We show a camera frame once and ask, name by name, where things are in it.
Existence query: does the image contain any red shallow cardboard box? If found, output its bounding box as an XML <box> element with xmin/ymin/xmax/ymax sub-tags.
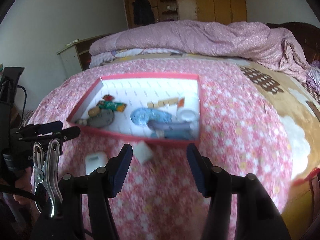
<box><xmin>67</xmin><ymin>73</ymin><xmax>201</xmax><ymax>147</ymax></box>

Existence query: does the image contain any grey plastic piece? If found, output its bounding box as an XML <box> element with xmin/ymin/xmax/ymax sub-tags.
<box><xmin>87</xmin><ymin>109</ymin><xmax>114</xmax><ymax>128</ymax></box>

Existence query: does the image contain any person's hand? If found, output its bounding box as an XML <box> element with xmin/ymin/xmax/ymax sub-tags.
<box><xmin>13</xmin><ymin>167</ymin><xmax>32</xmax><ymax>205</ymax></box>

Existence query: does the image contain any white bedside cabinet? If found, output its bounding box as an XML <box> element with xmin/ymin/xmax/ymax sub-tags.
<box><xmin>56</xmin><ymin>34</ymin><xmax>110</xmax><ymax>79</ymax></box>

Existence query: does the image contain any silver metal clip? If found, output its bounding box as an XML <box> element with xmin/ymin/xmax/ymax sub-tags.
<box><xmin>33</xmin><ymin>139</ymin><xmax>63</xmax><ymax>218</ymax></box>

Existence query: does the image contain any blue correction tape dispenser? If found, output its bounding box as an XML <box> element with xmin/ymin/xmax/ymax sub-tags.
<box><xmin>130</xmin><ymin>107</ymin><xmax>176</xmax><ymax>126</ymax></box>

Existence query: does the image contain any white wall plug adapter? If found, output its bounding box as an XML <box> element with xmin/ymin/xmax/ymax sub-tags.
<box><xmin>133</xmin><ymin>141</ymin><xmax>153</xmax><ymax>165</ymax></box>

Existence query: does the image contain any pink floral bed sheet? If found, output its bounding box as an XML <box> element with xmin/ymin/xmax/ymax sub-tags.
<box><xmin>30</xmin><ymin>58</ymin><xmax>292</xmax><ymax>239</ymax></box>

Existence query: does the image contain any wooden wardrobe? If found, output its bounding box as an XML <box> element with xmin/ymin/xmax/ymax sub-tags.
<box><xmin>124</xmin><ymin>0</ymin><xmax>247</xmax><ymax>28</ymax></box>

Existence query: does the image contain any pink folded quilt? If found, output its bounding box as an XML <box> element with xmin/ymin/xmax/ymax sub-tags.
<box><xmin>89</xmin><ymin>20</ymin><xmax>311</xmax><ymax>82</ymax></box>

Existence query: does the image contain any cartoon print pillow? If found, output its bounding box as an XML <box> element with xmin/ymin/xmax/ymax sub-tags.
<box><xmin>89</xmin><ymin>47</ymin><xmax>186</xmax><ymax>68</ymax></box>

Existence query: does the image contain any white plastic jar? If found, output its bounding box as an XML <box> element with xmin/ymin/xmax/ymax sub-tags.
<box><xmin>176</xmin><ymin>108</ymin><xmax>199</xmax><ymax>122</ymax></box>

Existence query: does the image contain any blue curved handle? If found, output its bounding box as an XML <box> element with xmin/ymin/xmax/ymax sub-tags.
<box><xmin>150</xmin><ymin>130</ymin><xmax>195</xmax><ymax>140</ymax></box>

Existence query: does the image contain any beige wooden block strip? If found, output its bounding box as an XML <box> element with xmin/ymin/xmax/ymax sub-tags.
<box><xmin>147</xmin><ymin>98</ymin><xmax>185</xmax><ymax>108</ymax></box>

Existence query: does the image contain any purple grey curved handle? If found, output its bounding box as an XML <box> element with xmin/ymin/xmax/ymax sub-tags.
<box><xmin>147</xmin><ymin>120</ymin><xmax>198</xmax><ymax>131</ymax></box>

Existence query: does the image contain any dark wooden headboard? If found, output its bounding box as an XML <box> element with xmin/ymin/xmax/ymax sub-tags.
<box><xmin>266</xmin><ymin>22</ymin><xmax>320</xmax><ymax>63</ymax></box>

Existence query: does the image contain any white earbuds case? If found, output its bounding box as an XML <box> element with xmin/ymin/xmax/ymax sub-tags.
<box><xmin>85</xmin><ymin>152</ymin><xmax>108</xmax><ymax>175</ymax></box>

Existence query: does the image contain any colourful cartoon figure toy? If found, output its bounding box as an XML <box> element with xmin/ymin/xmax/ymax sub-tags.
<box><xmin>88</xmin><ymin>94</ymin><xmax>127</xmax><ymax>117</ymax></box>

